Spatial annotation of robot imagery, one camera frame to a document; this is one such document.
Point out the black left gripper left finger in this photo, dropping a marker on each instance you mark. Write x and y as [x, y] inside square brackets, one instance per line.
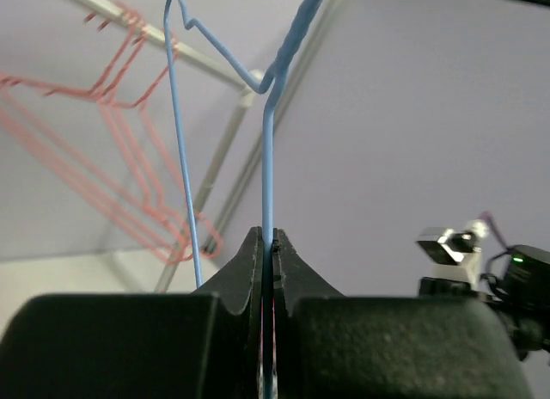
[230, 349]

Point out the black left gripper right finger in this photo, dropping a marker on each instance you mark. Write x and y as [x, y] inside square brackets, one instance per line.
[308, 325]

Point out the blue wire hanger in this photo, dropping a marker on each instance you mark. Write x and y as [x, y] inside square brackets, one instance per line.
[189, 23]

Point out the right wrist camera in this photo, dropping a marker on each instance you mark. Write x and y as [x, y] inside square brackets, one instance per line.
[456, 254]

